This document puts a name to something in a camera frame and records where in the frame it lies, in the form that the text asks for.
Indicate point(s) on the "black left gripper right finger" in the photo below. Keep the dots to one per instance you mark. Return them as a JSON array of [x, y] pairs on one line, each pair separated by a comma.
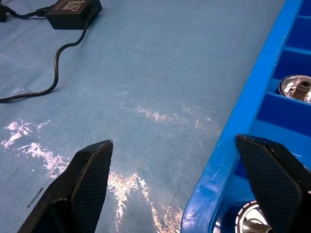
[[274, 184]]

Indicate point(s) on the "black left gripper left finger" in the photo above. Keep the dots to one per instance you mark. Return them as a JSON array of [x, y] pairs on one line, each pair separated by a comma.
[[85, 189]]

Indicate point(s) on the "blue compartment plastic tray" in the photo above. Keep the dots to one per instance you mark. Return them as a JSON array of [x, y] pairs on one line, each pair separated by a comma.
[[243, 109]]

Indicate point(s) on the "silver metal gear lower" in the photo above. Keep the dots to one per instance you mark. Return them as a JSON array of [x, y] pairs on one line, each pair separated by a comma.
[[250, 218]]

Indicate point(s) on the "silver metal gear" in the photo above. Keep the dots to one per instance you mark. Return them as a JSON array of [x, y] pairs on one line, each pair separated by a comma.
[[289, 85], [250, 218]]

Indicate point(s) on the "silver metal gear upper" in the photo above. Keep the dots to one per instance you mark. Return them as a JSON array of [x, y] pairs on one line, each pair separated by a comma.
[[289, 85]]

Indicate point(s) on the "blue plastic table cover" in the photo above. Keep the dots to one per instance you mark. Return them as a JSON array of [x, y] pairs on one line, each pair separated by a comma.
[[158, 72]]

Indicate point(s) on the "black power adapter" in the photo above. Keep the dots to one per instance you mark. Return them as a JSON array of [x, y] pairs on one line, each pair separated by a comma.
[[70, 17]]

